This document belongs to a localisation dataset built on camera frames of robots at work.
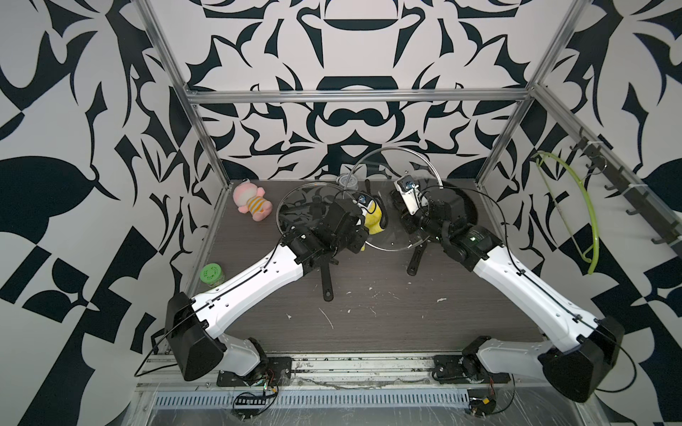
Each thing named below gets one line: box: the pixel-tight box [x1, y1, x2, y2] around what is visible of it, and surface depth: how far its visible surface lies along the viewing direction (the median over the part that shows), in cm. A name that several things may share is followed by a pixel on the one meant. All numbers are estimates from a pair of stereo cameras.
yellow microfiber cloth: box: [360, 199, 385, 253], surface depth 71 cm
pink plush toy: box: [232, 178, 273, 222], surface depth 108 cm
